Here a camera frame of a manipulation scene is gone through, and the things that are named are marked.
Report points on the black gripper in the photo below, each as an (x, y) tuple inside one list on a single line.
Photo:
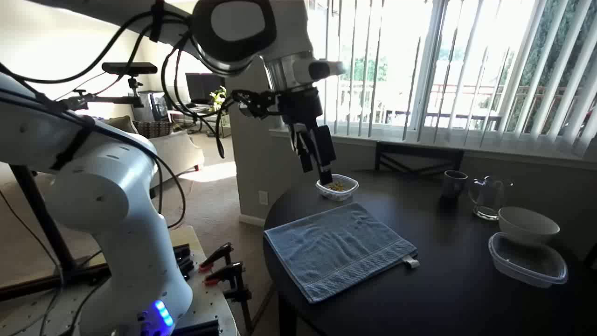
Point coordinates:
[(299, 106)]

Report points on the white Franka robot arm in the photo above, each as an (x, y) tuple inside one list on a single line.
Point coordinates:
[(118, 207)]

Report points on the small clear candy container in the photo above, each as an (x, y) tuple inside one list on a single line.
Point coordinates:
[(350, 192)]

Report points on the blue towel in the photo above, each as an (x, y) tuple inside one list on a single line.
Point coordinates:
[(337, 250)]

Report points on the clear lidded plastic container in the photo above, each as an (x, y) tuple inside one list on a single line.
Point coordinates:
[(529, 270)]

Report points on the dark monitor screen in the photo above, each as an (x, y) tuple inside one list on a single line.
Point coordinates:
[(204, 87)]

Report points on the beige sofa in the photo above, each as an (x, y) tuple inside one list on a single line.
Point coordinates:
[(178, 152)]

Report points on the dark mug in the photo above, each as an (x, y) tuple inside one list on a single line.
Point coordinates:
[(454, 186)]

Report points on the small white tag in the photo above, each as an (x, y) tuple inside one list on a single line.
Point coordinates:
[(411, 264)]

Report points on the clear glass cup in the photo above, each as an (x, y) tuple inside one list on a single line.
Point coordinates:
[(488, 199)]

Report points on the white vertical window blinds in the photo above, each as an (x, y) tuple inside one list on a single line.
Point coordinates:
[(473, 68)]

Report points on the white perforated mounting board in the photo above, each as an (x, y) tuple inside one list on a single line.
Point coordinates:
[(212, 306)]

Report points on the white bowl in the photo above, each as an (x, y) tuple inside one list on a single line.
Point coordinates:
[(527, 225)]

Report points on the black stand leg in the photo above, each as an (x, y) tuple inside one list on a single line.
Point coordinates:
[(44, 225)]

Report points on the white wall outlet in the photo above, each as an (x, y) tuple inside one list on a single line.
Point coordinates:
[(264, 199)]

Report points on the dark wrist camera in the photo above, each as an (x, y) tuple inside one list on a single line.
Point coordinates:
[(327, 68)]

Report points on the black camera tripod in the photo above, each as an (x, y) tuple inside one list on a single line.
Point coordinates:
[(135, 95)]

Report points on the black stereo camera bar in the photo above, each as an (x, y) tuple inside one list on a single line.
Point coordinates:
[(130, 68)]

